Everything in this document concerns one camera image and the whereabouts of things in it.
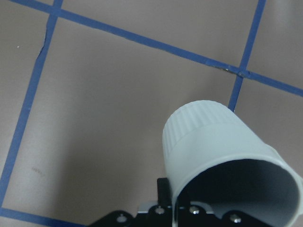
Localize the light grey ribbed cup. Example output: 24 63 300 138
162 100 303 227

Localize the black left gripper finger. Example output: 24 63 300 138
157 178 172 209

